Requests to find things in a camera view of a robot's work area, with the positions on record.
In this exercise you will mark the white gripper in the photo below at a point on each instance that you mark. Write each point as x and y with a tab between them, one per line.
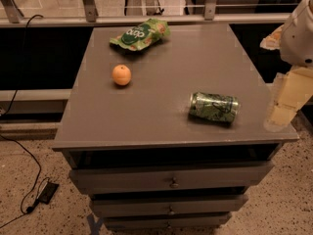
298	38

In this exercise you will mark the green soda can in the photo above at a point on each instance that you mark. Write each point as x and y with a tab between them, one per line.
214	107

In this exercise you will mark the grey drawer cabinet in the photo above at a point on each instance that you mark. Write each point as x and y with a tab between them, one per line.
139	155

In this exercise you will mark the green snack bag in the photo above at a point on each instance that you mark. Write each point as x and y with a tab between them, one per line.
142	36

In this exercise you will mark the orange fruit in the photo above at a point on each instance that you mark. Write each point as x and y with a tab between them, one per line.
121	75

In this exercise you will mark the black power adapter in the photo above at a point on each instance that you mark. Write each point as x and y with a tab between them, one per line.
47	193

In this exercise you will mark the metal railing frame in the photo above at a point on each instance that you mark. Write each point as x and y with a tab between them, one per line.
18	13

